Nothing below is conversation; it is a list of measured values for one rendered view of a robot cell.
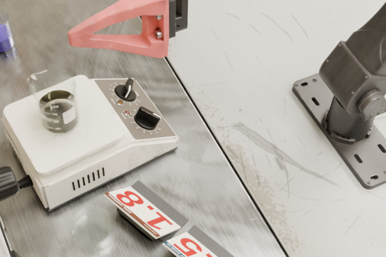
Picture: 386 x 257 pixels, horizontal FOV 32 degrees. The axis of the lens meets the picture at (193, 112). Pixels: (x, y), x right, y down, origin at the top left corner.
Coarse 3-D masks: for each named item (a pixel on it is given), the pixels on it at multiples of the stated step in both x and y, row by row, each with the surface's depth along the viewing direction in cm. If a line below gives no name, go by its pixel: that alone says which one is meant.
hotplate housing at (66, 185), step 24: (120, 120) 88; (120, 144) 86; (144, 144) 88; (168, 144) 91; (24, 168) 88; (72, 168) 83; (96, 168) 85; (120, 168) 88; (48, 192) 83; (72, 192) 86
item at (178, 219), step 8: (136, 184) 90; (112, 192) 86; (136, 192) 89; (144, 192) 89; (152, 192) 89; (112, 200) 84; (152, 200) 88; (160, 200) 88; (120, 208) 84; (160, 208) 88; (168, 208) 88; (128, 216) 86; (168, 216) 87; (176, 216) 87; (136, 224) 85; (176, 224) 86; (144, 232) 85; (168, 232) 84
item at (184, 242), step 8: (176, 240) 83; (184, 240) 84; (192, 240) 85; (176, 248) 81; (184, 248) 82; (192, 248) 83; (200, 248) 84; (192, 256) 81; (200, 256) 82; (208, 256) 83
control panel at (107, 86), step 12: (108, 84) 93; (120, 84) 95; (108, 96) 91; (144, 96) 95; (120, 108) 90; (132, 108) 92; (156, 108) 94; (132, 120) 90; (132, 132) 88; (144, 132) 89; (156, 132) 90; (168, 132) 91
